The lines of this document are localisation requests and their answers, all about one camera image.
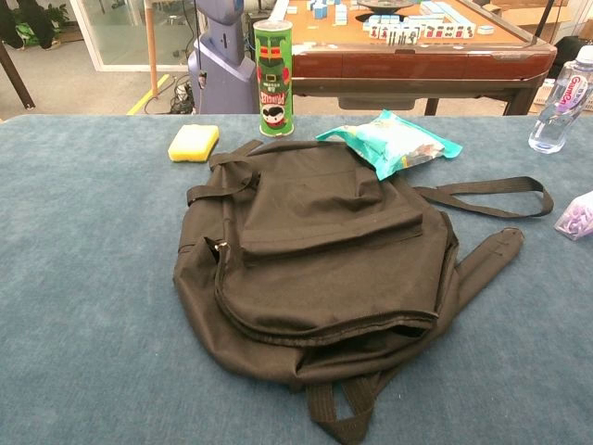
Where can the mahjong tiles red characters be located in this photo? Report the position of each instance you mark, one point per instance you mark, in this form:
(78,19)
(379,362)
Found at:
(445,31)

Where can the clear plastic water bottle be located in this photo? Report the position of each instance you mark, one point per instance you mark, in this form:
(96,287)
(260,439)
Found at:
(556,120)

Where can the green Pringles can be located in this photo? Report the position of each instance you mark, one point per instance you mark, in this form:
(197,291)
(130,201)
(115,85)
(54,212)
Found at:
(273,79)

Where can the yellow sponge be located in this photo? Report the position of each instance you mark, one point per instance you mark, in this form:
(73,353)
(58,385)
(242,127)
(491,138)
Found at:
(192,141)

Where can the blue machine stand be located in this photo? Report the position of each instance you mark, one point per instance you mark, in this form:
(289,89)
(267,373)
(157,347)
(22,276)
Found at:
(222,69)

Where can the person in black trousers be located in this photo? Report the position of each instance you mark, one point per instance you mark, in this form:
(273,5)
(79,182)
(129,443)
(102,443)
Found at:
(34,18)

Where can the teal snack packet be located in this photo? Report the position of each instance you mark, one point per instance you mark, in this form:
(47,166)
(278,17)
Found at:
(394,143)

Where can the mahjong tiles green bamboo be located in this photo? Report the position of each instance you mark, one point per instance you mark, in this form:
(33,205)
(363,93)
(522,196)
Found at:
(403,38)

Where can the brown mahjong table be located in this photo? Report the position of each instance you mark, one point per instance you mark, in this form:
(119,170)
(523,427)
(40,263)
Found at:
(417,62)

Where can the clear box with purple pieces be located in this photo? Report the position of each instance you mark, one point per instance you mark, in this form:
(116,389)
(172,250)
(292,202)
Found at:
(579,218)

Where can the wooden pole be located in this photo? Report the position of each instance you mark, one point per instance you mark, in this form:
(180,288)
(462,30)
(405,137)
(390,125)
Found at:
(151,55)

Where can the dark slanted table leg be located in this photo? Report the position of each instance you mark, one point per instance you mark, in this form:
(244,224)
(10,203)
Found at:
(18,79)

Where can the blue table cloth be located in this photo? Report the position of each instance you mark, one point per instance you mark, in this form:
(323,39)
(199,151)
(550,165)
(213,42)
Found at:
(92,278)

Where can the black fabric backpack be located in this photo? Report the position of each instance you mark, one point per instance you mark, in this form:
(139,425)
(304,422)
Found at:
(324,259)

